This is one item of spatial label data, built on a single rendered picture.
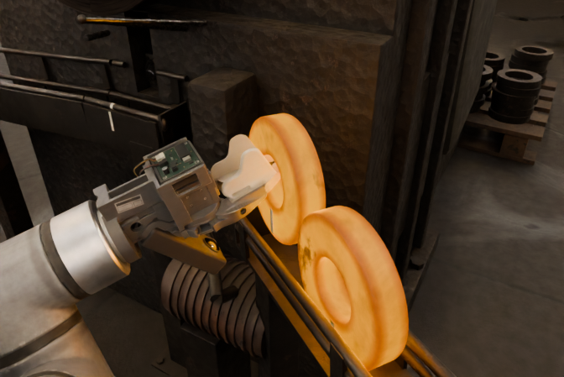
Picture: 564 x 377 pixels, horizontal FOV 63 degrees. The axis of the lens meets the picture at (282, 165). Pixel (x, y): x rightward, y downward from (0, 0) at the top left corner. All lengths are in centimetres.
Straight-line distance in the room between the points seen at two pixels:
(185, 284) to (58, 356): 31
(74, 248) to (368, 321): 28
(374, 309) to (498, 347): 107
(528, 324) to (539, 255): 34
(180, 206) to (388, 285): 22
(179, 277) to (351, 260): 43
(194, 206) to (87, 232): 11
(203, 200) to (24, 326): 20
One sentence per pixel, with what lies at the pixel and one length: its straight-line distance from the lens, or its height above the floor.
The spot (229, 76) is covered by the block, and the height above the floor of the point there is 80.
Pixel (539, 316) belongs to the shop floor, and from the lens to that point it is 160.
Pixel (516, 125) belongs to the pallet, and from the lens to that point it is 237.
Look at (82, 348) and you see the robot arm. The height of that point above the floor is 67.
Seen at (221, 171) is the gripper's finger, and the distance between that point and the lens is 54.
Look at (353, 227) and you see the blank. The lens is 42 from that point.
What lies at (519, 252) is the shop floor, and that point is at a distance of 180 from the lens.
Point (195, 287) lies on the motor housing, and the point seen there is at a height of 52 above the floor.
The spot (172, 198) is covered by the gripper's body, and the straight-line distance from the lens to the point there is 48.
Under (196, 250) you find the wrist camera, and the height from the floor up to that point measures 71.
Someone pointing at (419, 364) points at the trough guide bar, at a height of 69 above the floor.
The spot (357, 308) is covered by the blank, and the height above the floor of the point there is 74.
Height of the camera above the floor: 106
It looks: 31 degrees down
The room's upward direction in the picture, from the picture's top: straight up
